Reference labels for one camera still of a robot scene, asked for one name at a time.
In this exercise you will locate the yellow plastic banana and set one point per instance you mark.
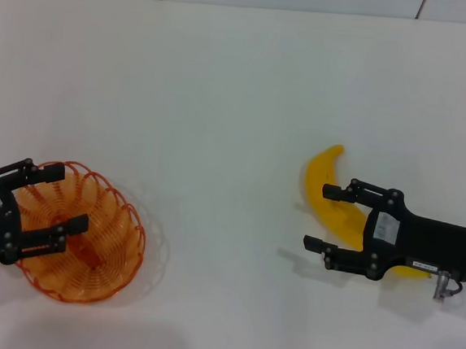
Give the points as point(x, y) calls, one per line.
point(318, 174)

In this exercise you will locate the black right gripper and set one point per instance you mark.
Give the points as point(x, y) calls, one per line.
point(427, 240)

